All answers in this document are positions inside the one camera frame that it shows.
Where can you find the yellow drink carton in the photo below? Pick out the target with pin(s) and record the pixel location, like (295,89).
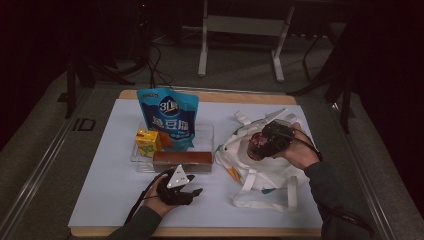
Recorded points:
(148,141)

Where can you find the clear plastic tray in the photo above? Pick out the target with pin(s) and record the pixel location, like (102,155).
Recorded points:
(203,136)

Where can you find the person's right hand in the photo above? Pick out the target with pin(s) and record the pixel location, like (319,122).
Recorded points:
(303,151)

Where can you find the brown cardboard box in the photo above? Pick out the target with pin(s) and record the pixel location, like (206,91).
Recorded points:
(183,158)

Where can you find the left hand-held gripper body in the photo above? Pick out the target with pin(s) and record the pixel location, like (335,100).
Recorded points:
(173,195)

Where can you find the person's left hand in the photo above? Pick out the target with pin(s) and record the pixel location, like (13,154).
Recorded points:
(156,205)

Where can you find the black tripod stand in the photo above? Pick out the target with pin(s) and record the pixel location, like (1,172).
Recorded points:
(70,83)

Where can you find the black chair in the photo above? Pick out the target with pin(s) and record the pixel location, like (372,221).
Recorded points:
(333,33)

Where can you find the white patterned tote bag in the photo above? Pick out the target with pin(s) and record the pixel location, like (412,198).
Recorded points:
(266,176)

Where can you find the blue snack pouch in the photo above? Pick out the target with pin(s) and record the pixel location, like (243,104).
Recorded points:
(170,113)

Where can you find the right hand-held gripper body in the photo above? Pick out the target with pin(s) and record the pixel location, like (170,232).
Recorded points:
(278,136)

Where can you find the red round candy can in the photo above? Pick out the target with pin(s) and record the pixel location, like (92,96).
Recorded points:
(255,146)

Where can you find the metal floor rail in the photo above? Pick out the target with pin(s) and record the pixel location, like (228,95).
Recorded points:
(40,173)
(363,176)

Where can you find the wooden table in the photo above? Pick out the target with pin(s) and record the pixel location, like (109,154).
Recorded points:
(240,97)

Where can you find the white desk frame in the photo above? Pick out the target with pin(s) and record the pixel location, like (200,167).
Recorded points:
(246,25)

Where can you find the white table mat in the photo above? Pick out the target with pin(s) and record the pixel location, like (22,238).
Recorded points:
(110,186)

